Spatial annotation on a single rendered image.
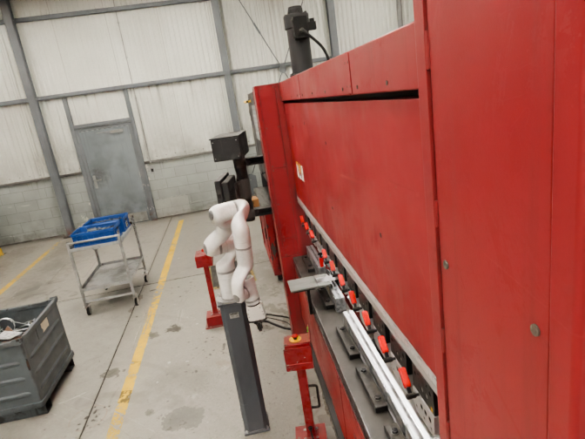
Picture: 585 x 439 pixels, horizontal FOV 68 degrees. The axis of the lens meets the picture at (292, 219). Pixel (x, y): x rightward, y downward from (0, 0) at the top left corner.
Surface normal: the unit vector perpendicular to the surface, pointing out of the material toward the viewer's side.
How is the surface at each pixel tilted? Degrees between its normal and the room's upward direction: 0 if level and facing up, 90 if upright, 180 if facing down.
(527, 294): 90
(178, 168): 90
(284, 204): 90
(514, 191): 90
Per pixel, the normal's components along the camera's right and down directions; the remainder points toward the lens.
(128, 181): 0.16, 0.25
